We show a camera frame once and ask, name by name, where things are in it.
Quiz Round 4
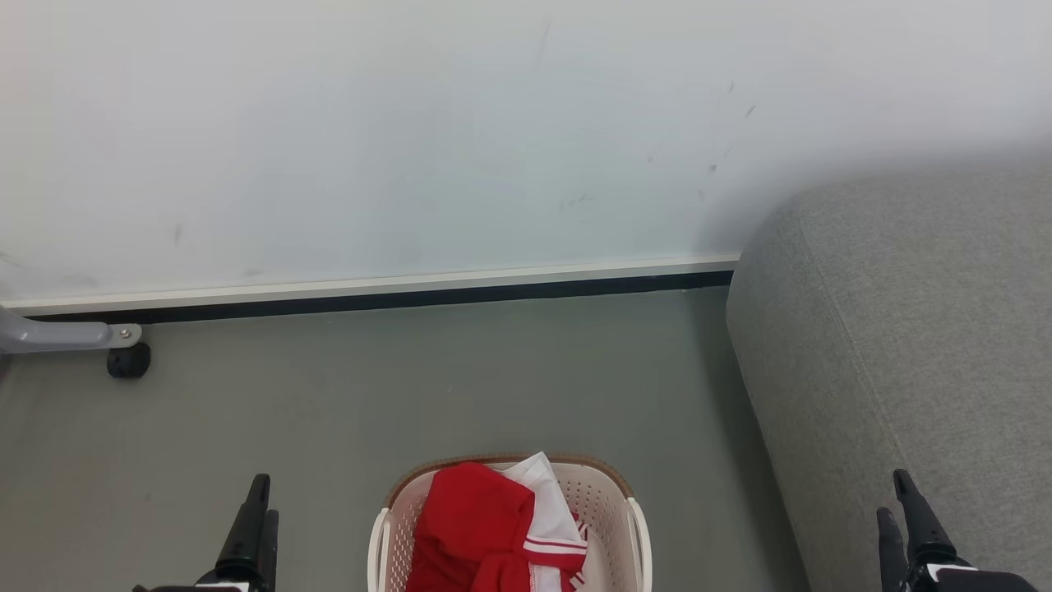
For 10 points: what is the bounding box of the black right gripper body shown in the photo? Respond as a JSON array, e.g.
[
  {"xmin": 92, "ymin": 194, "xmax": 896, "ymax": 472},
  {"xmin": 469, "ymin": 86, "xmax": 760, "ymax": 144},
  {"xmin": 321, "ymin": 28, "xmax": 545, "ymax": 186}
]
[{"xmin": 899, "ymin": 562, "xmax": 1041, "ymax": 592}]

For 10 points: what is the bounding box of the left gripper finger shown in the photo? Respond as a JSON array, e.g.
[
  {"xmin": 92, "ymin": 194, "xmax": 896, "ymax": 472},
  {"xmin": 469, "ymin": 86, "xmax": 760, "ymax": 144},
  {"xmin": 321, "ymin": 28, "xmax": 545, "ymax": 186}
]
[
  {"xmin": 256, "ymin": 509, "xmax": 280, "ymax": 592},
  {"xmin": 215, "ymin": 474, "xmax": 271, "ymax": 582}
]

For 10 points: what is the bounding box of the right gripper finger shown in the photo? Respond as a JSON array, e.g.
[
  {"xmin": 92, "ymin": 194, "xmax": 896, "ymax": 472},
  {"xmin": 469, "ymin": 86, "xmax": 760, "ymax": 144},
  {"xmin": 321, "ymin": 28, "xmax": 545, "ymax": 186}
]
[
  {"xmin": 893, "ymin": 469, "xmax": 959, "ymax": 571},
  {"xmin": 876, "ymin": 506, "xmax": 910, "ymax": 592}
]

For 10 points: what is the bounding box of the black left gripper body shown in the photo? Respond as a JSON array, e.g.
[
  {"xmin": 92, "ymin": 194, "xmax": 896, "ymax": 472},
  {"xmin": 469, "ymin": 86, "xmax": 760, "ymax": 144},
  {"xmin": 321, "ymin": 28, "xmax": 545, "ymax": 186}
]
[{"xmin": 134, "ymin": 579, "xmax": 259, "ymax": 592}]

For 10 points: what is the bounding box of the red and white garment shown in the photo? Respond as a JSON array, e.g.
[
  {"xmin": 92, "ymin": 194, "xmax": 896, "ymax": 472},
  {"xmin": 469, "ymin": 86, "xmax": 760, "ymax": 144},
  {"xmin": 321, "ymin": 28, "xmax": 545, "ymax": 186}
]
[{"xmin": 405, "ymin": 451, "xmax": 590, "ymax": 592}]

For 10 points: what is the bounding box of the grey fabric sofa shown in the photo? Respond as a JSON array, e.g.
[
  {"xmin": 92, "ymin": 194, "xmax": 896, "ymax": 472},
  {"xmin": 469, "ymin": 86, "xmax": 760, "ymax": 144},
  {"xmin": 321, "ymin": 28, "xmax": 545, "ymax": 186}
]
[{"xmin": 726, "ymin": 160, "xmax": 1052, "ymax": 592}]

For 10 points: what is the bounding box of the black caster wheel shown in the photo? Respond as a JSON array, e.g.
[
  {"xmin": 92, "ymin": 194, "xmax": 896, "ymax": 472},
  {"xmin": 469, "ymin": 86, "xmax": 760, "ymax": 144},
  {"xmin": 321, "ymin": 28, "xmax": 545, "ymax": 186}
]
[{"xmin": 106, "ymin": 342, "xmax": 152, "ymax": 380}]

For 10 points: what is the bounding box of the grey metal furniture leg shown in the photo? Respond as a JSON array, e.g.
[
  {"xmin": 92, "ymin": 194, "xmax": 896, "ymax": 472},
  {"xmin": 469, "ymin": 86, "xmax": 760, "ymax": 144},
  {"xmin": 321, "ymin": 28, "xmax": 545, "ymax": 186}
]
[{"xmin": 0, "ymin": 304, "xmax": 143, "ymax": 355}]

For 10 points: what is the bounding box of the white and black baseboard strip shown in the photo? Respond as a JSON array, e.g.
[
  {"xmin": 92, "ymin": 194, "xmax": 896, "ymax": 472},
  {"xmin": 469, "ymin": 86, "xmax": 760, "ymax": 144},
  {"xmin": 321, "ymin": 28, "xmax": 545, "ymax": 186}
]
[{"xmin": 0, "ymin": 254, "xmax": 741, "ymax": 324}]

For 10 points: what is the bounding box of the cream perforated laundry basket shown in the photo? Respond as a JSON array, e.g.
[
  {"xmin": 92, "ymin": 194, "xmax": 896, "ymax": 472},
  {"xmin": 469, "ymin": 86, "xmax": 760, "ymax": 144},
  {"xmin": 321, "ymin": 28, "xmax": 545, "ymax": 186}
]
[{"xmin": 367, "ymin": 453, "xmax": 653, "ymax": 592}]

